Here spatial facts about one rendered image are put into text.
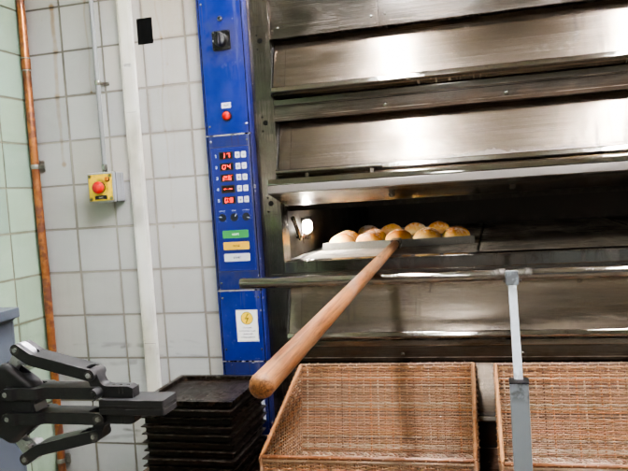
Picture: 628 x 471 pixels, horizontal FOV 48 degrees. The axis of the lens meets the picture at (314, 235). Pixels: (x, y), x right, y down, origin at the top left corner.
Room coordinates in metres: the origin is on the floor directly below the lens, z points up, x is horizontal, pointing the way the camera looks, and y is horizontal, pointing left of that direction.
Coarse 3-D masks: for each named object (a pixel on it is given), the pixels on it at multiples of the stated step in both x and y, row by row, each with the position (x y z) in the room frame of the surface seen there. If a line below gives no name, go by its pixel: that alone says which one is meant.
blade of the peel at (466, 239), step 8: (376, 240) 2.54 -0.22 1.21; (384, 240) 2.54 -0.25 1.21; (408, 240) 2.52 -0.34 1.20; (416, 240) 2.51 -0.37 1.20; (424, 240) 2.51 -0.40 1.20; (432, 240) 2.50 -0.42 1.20; (440, 240) 2.50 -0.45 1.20; (448, 240) 2.49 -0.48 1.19; (456, 240) 2.48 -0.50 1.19; (464, 240) 2.48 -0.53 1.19; (472, 240) 2.47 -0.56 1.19; (328, 248) 2.58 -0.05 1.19; (336, 248) 2.57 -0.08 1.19; (344, 248) 2.57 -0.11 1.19; (352, 248) 2.56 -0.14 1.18; (360, 248) 2.56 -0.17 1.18; (368, 248) 2.55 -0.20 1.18; (376, 248) 2.54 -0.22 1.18
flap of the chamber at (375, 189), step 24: (528, 168) 1.93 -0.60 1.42; (552, 168) 1.92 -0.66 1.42; (576, 168) 1.90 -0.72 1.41; (600, 168) 1.88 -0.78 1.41; (624, 168) 1.87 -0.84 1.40; (288, 192) 2.10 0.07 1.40; (312, 192) 2.10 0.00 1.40; (336, 192) 2.10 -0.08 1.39; (360, 192) 2.10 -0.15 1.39; (384, 192) 2.11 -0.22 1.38; (408, 192) 2.11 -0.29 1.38; (432, 192) 2.11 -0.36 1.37; (456, 192) 2.12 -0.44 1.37; (480, 192) 2.12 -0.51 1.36; (504, 192) 2.12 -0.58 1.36
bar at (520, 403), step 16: (400, 272) 1.81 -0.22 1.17; (416, 272) 1.79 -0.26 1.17; (432, 272) 1.78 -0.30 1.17; (448, 272) 1.77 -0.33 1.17; (464, 272) 1.76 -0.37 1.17; (480, 272) 1.75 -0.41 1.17; (496, 272) 1.74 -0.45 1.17; (512, 272) 1.72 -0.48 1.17; (528, 272) 1.72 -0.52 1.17; (544, 272) 1.71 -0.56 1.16; (560, 272) 1.70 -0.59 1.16; (576, 272) 1.69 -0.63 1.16; (592, 272) 1.68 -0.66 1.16; (608, 272) 1.67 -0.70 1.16; (624, 272) 1.66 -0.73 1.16; (240, 288) 1.91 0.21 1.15; (256, 288) 1.90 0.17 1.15; (512, 288) 1.71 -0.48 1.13; (512, 304) 1.68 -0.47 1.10; (512, 320) 1.65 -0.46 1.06; (512, 336) 1.61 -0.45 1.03; (512, 352) 1.58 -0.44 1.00; (512, 384) 1.51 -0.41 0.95; (528, 384) 1.50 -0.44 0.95; (512, 400) 1.51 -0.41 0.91; (528, 400) 1.50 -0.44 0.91; (512, 416) 1.51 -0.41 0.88; (528, 416) 1.50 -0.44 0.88; (512, 432) 1.51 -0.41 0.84; (528, 432) 1.50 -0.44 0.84; (528, 448) 1.50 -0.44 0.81; (528, 464) 1.50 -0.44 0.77
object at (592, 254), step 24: (288, 264) 2.26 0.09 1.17; (312, 264) 2.24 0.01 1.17; (336, 264) 2.22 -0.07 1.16; (360, 264) 2.20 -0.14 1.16; (384, 264) 2.18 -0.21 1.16; (408, 264) 2.16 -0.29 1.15; (432, 264) 2.14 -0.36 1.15; (456, 264) 2.13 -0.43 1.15; (480, 264) 2.11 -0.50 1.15; (504, 264) 2.09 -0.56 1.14
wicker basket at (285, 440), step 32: (384, 384) 2.14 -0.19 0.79; (416, 384) 2.12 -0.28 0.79; (448, 384) 2.09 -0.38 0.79; (288, 416) 2.03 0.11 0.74; (320, 416) 2.16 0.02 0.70; (352, 416) 2.13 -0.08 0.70; (384, 416) 2.12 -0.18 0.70; (416, 416) 2.09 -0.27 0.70; (448, 416) 2.07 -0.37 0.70; (288, 448) 2.01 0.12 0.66; (320, 448) 2.14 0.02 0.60; (384, 448) 2.09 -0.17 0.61; (416, 448) 2.07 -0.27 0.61; (448, 448) 2.05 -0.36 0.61
